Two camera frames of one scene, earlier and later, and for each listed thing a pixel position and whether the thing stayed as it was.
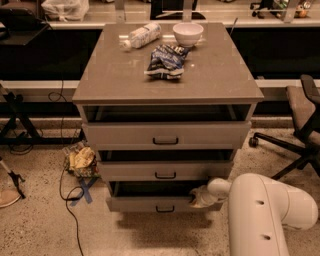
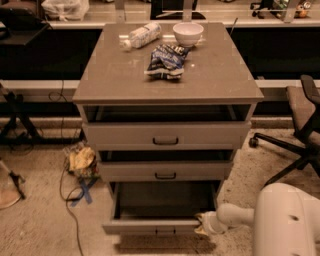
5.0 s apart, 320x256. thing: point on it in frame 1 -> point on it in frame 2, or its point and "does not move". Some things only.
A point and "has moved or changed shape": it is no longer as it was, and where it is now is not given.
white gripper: (216, 188) -> (211, 222)
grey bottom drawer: (161, 196) has moved or changed shape
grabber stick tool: (14, 177) does not move
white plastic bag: (66, 10) does not move
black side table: (19, 26) does not move
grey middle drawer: (163, 170) does not move
